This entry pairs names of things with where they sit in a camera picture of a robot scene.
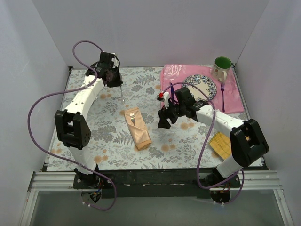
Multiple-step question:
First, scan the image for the silver spoon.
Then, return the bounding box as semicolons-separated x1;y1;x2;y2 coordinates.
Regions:
120;86;125;104

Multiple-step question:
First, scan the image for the orange satin napkin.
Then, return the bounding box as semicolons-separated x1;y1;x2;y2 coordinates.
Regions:
124;107;152;151

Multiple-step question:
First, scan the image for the silver fork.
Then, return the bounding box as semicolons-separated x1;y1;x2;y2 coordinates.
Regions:
129;113;136;126

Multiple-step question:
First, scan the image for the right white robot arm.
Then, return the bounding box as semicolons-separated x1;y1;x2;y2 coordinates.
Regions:
157;87;269;189

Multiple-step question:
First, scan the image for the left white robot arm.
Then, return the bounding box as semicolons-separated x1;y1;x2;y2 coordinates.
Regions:
55;52;123;188

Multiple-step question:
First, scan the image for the floral mug green inside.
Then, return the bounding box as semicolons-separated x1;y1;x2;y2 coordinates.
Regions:
210;56;232;82

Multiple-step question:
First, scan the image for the purple knife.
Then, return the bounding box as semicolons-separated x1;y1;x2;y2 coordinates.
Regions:
170;83;175;104

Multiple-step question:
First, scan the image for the blue floral plate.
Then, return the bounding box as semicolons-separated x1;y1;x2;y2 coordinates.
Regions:
182;74;217;101

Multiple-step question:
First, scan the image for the pink floral placemat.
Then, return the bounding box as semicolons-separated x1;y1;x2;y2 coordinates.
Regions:
160;64;244;114

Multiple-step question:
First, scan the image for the purple fork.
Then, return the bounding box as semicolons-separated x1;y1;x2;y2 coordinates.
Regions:
221;82;225;113

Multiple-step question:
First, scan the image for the yellow bamboo mat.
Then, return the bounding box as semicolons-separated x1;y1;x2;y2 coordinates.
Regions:
209;132;231;160

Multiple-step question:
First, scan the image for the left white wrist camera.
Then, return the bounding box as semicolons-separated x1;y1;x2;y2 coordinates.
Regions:
111;53;120;68

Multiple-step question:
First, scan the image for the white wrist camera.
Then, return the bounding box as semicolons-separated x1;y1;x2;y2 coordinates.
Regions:
157;92;170;109
111;53;120;68

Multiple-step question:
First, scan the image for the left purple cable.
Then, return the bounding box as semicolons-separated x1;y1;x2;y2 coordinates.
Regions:
27;40;118;211

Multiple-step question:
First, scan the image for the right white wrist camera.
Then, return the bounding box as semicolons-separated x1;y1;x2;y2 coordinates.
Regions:
157;92;170;109

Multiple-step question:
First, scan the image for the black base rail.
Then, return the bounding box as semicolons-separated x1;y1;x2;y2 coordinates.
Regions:
72;168;240;198

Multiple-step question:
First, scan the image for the aluminium frame rail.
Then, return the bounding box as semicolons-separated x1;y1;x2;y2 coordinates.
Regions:
28;169;283;191

